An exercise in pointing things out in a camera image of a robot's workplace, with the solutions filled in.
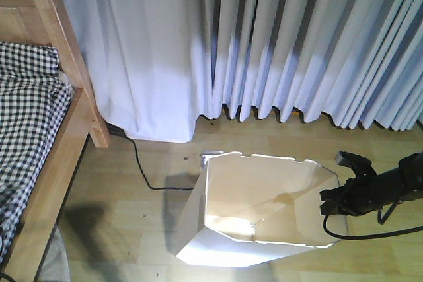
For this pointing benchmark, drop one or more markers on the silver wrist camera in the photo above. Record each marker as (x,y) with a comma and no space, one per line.
(351,160)

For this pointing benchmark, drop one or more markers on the white trash bin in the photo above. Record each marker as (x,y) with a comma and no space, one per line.
(247,210)

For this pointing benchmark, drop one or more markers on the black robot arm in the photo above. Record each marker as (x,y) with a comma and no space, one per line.
(410,169)

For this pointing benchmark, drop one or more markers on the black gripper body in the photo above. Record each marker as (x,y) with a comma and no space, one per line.
(366,192)

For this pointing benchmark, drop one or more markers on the wooden bed frame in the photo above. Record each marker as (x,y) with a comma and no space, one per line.
(46,23)

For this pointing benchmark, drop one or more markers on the light blue curtain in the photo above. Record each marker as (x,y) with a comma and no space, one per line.
(157,65)

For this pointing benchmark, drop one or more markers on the black white checkered bedding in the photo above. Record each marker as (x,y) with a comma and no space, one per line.
(34,101)

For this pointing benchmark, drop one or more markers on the white floor power socket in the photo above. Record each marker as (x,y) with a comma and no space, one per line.
(205,155)

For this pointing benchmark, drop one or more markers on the grey round rug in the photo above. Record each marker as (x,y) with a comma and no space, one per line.
(55,265)

